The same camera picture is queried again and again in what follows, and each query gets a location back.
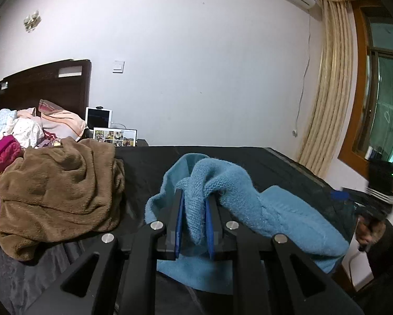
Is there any blue knit sweater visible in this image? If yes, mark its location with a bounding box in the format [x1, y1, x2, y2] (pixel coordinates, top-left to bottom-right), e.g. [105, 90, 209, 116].
[145, 153, 349, 294]

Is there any person's right hand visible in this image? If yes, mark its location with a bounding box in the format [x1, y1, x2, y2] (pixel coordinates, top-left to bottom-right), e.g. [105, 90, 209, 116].
[355, 216, 386, 252]

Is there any black table cover cloth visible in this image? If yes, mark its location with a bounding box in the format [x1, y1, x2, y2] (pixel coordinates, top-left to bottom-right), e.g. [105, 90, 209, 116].
[0, 139, 361, 314]

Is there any beige pleated curtain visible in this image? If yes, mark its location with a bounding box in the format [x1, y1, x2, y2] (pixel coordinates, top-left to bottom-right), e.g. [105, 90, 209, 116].
[298, 0, 354, 179]

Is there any brown fleece blanket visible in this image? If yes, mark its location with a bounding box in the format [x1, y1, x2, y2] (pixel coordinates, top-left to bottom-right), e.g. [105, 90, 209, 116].
[0, 137, 125, 262]

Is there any white tablet device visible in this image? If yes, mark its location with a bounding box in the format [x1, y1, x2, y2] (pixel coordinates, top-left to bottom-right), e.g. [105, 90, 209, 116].
[86, 106, 113, 130]

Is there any pink striped pillow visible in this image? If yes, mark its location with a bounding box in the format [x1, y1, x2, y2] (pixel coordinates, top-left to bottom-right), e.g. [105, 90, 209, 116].
[39, 99, 86, 141]

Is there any magenta knit garment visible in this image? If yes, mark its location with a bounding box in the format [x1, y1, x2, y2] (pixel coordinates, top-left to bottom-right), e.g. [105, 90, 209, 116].
[0, 135, 24, 173]

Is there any white floral bedding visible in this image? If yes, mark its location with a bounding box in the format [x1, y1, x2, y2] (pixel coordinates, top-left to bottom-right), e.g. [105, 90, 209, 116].
[0, 107, 45, 149]

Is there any dark wooden headboard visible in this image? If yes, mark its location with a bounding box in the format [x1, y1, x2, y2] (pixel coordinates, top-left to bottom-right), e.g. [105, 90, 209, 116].
[0, 59, 92, 118]

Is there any photo collage frame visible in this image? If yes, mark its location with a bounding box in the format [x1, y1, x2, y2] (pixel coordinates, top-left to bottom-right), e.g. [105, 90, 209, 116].
[93, 127, 137, 147]

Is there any white wall switch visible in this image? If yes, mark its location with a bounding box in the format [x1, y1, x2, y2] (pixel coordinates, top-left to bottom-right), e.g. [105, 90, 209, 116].
[113, 60, 125, 73]

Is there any wooden window frame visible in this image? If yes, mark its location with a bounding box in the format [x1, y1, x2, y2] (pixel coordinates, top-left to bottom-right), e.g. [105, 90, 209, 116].
[338, 0, 393, 177]

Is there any wall lamp fixture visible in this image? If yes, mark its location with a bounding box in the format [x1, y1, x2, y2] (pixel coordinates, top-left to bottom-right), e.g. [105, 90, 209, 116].
[23, 10, 41, 33]

